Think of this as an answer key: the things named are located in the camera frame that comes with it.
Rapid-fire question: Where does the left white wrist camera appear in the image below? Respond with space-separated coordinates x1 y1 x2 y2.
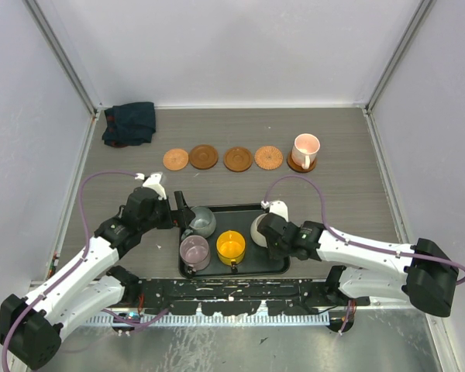
135 172 167 200

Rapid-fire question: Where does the brown wooden saucer coaster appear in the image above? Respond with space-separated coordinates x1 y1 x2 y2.
287 151 317 174
189 144 219 170
223 146 253 172

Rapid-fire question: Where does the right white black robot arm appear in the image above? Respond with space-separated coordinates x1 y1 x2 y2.
251 213 459 318

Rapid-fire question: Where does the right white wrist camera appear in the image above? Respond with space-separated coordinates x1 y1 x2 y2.
260 200 289 221

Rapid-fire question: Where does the grey ceramic mug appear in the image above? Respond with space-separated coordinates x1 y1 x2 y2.
181 206 216 240

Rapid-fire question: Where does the black serving tray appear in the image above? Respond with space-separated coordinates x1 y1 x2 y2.
177 203 293 279

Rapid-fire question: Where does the pink ceramic mug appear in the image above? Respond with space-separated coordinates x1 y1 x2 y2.
291 133 321 170

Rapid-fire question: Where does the lilac ceramic mug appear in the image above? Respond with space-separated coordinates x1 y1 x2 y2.
179 235 211 274

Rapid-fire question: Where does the yellow ceramic mug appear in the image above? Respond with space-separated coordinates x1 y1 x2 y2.
216 230 246 274

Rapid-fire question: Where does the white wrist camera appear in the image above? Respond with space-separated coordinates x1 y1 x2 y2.
135 172 167 200
260 200 289 221

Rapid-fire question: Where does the woven rattan coaster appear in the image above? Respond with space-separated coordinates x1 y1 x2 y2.
163 148 189 171
254 146 284 171

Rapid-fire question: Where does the cream ceramic mug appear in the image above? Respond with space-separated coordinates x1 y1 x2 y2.
250 214 267 248

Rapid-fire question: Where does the aluminium frame rail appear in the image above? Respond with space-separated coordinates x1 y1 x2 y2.
22 277 445 312

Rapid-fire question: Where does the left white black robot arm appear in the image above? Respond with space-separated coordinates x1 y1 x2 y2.
0 186 195 370

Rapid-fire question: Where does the dark blue folded cloth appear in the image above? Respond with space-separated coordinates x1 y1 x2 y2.
102 102 157 148

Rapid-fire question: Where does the white slotted cable duct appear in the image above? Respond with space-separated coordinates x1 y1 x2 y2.
81 312 330 327

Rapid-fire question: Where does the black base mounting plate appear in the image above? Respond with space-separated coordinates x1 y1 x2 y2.
112 279 350 316

